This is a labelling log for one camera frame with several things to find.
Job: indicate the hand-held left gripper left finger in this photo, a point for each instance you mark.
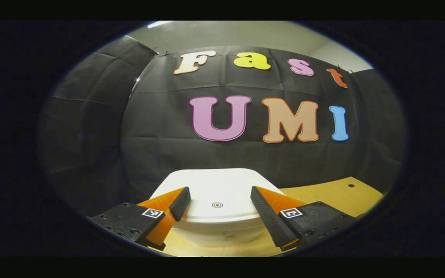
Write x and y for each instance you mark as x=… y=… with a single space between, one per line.
x=180 y=200

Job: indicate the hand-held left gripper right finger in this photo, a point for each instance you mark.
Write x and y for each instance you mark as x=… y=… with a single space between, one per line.
x=269 y=220

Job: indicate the white desktop garbage bin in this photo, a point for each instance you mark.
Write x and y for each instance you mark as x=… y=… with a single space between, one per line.
x=218 y=189

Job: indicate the wooden desktop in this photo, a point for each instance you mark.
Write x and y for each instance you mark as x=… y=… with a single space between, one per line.
x=323 y=193

